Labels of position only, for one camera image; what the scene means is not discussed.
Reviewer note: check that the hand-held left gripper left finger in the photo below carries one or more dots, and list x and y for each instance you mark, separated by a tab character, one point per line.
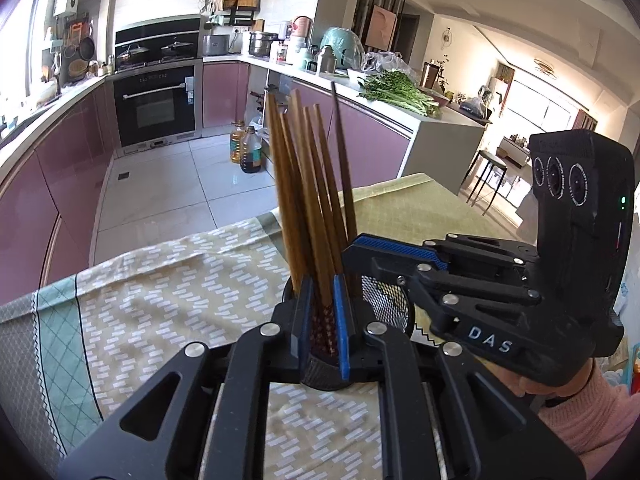
305	310

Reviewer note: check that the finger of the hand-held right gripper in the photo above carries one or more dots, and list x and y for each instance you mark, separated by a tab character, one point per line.
395	250
400	272

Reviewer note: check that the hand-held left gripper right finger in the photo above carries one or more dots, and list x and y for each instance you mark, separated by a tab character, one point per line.
341	320

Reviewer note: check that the black mesh utensil cup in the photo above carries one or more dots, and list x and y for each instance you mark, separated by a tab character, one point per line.
387	307

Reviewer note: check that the wooden chopstick red patterned end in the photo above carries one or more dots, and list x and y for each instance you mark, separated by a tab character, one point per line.
282	185
331	185
295	195
317	185
308	185

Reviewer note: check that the person's right forearm pink sleeve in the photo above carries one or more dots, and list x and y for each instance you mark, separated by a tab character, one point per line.
590	410

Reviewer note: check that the hanging pans and utensils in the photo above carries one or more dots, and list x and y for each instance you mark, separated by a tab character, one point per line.
75	50

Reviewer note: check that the person's right hand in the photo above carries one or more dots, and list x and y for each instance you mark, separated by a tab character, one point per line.
542	392

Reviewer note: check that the green beige patterned tablecloth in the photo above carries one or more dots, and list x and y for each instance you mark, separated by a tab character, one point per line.
190	285

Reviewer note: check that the pink base cabinets under greens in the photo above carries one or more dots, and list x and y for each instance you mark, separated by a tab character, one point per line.
370	135

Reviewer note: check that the black stool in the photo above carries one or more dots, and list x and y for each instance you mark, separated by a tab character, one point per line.
487	170

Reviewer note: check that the bunch of leafy greens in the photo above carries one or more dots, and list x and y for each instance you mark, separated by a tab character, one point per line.
400	92

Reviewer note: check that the dark filled bag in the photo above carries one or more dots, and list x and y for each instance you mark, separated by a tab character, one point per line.
477	102

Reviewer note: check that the brown tumbler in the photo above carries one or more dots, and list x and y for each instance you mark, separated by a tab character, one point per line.
429	76

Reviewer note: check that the clear plastic bags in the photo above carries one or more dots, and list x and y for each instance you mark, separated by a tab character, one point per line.
385	60

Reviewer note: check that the steel thermos flask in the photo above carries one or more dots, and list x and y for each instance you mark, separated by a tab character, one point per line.
327	60

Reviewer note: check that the teal air fryer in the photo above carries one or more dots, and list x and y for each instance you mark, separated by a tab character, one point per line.
345	45

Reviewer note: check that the pink electric kettle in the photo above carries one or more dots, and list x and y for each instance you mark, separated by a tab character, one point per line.
301	27

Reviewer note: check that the steel stockpot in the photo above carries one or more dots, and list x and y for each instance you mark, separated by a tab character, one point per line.
261	44

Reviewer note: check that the black built-in oven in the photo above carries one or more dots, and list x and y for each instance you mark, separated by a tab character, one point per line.
155	105

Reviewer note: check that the grey countertop appliance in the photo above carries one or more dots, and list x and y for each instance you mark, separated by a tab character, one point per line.
217	45

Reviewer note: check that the pink base cabinets under window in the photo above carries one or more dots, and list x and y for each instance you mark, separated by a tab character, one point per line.
45	195

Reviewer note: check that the black lidded cooking pot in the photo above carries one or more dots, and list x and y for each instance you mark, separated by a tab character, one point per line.
177	49
132	53

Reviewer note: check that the black integrated stove hob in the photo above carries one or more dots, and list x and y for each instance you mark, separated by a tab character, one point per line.
157	40

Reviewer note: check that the large kitchen window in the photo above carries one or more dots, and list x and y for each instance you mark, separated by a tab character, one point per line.
20	25

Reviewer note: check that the round wall clock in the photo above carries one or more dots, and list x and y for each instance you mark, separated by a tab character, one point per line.
446	37

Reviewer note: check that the framed wall picture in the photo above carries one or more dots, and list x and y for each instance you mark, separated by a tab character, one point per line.
381	27

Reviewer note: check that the black wall storage rack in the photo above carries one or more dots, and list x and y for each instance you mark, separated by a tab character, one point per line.
235	7

